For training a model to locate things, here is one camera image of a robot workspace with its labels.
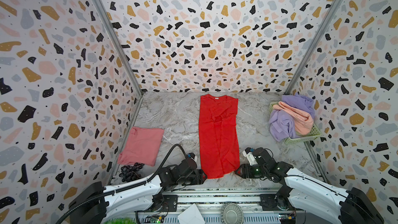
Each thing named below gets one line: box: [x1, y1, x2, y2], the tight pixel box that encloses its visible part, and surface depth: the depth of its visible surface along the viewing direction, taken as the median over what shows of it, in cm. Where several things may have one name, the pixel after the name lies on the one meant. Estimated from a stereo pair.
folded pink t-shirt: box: [117, 126, 165, 167], surface depth 92 cm
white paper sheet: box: [177, 203, 206, 224], surface depth 69 cm
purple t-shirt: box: [268, 92, 316, 143], surface depth 97 cm
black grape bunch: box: [118, 162, 145, 183], surface depth 81 cm
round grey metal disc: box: [221, 202, 245, 224], surface depth 73 cm
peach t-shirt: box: [273, 101, 314, 136], surface depth 97 cm
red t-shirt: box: [199, 94, 240, 179], surface depth 99 cm
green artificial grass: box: [103, 218, 138, 224], surface depth 67 cm
